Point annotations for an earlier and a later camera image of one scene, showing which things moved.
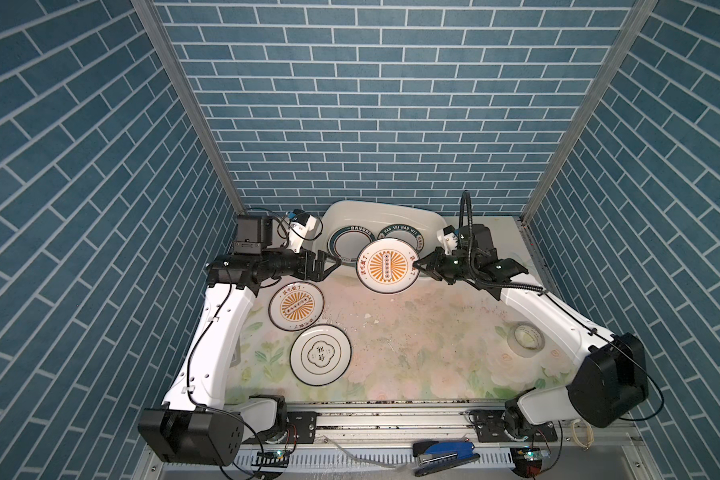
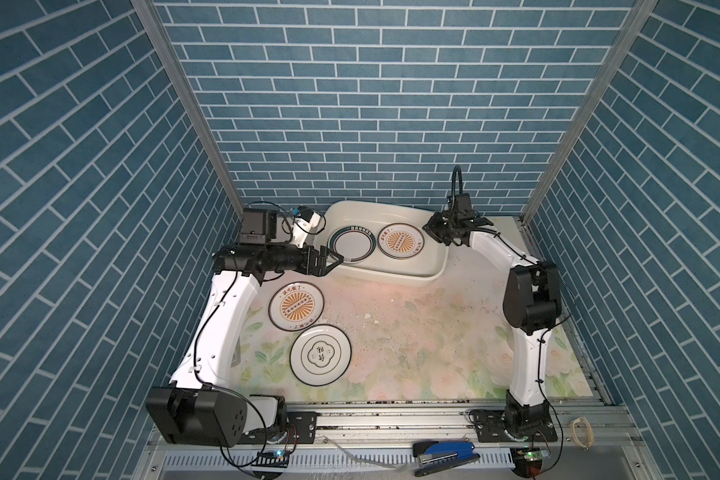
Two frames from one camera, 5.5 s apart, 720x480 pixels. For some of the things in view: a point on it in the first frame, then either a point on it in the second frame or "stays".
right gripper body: [457, 266] to [441, 229]
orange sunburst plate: [386, 265] to [399, 241]
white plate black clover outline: [320, 354] stays
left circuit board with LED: [277, 459] stays
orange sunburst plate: [296, 306] stays
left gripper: [315, 274] stays
